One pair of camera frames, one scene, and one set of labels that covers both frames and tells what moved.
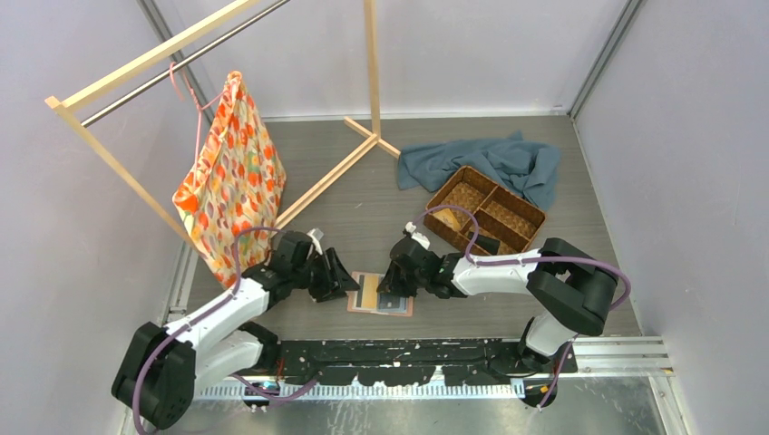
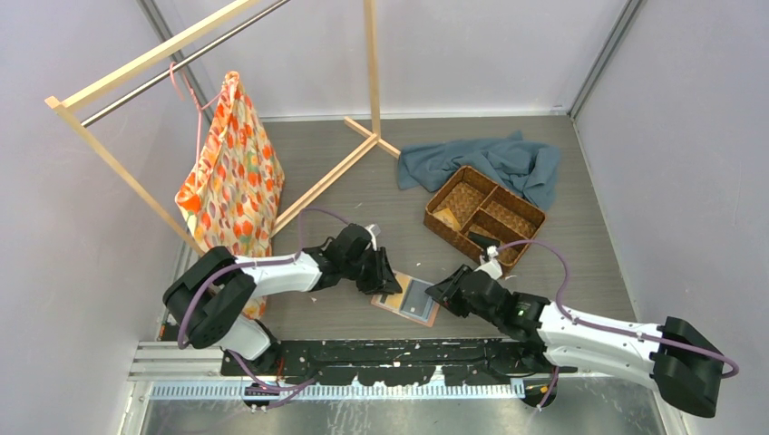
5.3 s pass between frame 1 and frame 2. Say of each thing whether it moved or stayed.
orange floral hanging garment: stayed
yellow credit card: moved
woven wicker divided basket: stayed
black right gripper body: moved
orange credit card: stayed
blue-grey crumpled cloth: stayed
